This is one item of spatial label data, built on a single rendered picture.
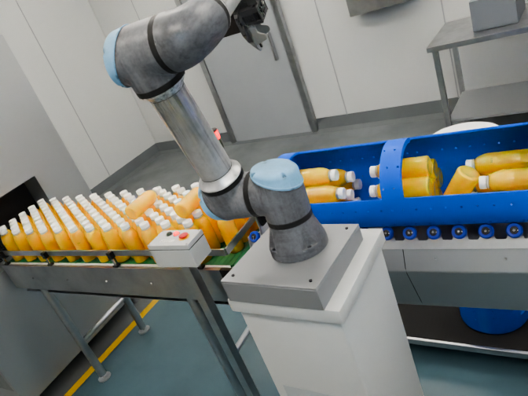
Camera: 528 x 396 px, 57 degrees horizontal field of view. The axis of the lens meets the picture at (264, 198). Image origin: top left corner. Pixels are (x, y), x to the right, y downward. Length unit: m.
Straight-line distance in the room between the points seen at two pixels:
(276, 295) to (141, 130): 6.00
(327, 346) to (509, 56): 3.94
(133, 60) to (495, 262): 1.16
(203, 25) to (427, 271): 1.07
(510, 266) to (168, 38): 1.15
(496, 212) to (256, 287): 0.71
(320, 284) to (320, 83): 4.39
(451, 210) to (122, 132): 5.71
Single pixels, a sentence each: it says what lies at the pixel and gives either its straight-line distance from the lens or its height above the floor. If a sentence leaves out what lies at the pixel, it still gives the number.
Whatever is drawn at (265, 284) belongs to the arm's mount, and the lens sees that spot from 1.15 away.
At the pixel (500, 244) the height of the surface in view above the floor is 0.92.
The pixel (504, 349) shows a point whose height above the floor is 0.15.
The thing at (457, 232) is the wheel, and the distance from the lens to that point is 1.58.
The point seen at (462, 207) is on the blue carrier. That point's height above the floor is 1.07.
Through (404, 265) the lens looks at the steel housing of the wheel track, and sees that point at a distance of 1.67.
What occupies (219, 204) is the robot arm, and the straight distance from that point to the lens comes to 1.20.
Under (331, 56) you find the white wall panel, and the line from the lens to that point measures 5.23.
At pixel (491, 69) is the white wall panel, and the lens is 4.91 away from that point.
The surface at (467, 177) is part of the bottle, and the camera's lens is 1.51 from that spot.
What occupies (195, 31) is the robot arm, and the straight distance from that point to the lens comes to 0.96.
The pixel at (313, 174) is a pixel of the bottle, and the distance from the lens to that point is 1.70.
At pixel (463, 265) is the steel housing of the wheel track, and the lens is 1.63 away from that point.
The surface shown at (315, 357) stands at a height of 0.97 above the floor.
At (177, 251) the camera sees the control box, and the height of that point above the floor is 1.07.
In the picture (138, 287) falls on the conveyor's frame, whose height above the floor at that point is 0.79.
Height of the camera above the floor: 1.86
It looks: 25 degrees down
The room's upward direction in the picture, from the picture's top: 21 degrees counter-clockwise
